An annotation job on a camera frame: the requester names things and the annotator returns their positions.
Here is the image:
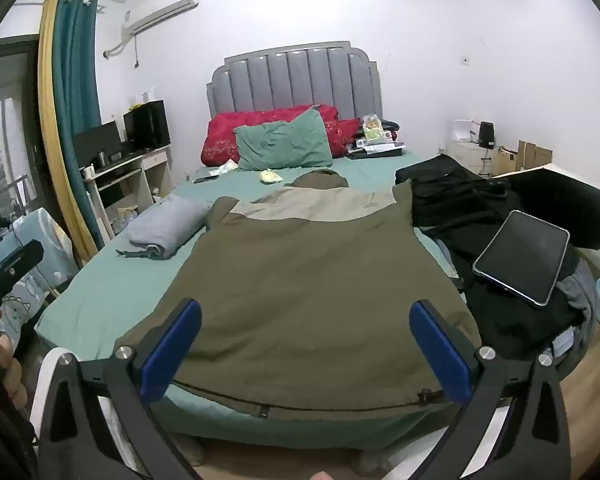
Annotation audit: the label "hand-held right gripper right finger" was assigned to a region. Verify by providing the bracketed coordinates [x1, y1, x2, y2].
[409, 299, 573, 480]

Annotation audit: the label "person's left hand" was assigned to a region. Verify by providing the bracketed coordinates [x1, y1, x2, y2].
[0, 309, 30, 413]

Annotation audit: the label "glass balcony door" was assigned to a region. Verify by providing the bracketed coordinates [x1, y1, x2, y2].
[0, 40, 43, 211]

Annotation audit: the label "black monitor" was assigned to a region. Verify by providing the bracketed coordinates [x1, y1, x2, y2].
[71, 121, 124, 169]

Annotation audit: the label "black computer tower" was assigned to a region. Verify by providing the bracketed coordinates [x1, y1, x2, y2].
[123, 100, 172, 151]

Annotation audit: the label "white air conditioner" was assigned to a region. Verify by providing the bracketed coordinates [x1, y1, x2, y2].
[120, 0, 201, 43]

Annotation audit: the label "white box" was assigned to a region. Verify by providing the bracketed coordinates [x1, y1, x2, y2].
[452, 119, 481, 143]

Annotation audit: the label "large red pillow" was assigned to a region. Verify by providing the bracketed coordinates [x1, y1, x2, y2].
[201, 104, 340, 167]

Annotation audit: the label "yellow curtain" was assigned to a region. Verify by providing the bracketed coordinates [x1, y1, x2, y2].
[36, 0, 93, 267]

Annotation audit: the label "white nightstand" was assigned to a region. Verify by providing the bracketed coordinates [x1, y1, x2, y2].
[447, 139, 498, 177]

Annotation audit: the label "white shelf unit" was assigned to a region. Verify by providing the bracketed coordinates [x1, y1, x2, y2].
[82, 144, 175, 241]

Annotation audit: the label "folded grey blanket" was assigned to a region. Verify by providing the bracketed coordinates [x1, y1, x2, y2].
[116, 195, 214, 261]

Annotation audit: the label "small red pillow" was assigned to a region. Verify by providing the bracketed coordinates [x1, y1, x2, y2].
[329, 118, 362, 158]

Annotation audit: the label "stack of books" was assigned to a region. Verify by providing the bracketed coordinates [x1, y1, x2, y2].
[345, 132, 407, 160]

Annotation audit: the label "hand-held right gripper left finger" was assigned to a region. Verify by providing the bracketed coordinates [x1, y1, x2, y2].
[39, 299, 203, 480]

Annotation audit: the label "teal curtain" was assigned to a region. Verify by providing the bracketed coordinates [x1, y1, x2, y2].
[51, 0, 106, 251]

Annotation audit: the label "olive green jacket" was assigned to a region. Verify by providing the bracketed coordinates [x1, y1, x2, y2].
[114, 170, 482, 418]

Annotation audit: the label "grey padded headboard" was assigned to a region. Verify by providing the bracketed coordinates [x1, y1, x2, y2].
[206, 40, 383, 123]

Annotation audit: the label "cardboard boxes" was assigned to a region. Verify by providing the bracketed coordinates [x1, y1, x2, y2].
[497, 141, 555, 175]

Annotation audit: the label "bed with green sheet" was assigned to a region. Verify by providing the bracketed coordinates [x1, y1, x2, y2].
[30, 152, 483, 453]

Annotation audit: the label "black open umbrella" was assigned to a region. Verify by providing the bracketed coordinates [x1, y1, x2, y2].
[495, 164, 600, 251]

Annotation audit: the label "green pillow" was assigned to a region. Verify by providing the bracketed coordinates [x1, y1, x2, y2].
[233, 108, 334, 172]

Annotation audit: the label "pile of black clothes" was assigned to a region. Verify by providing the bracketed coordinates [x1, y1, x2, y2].
[395, 154, 588, 361]

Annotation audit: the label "yellow snack packet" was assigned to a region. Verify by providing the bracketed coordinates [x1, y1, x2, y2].
[362, 116, 387, 142]

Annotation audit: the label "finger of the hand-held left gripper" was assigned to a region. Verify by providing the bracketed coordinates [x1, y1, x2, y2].
[0, 239, 46, 288]

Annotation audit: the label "air conditioner hose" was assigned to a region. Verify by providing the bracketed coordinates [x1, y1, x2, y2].
[102, 35, 142, 69]

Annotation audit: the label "blue dinosaur printed cover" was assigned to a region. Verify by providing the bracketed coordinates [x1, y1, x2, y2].
[0, 207, 74, 356]

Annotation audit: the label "grey tablet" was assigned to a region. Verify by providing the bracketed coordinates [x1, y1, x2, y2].
[472, 210, 571, 307]

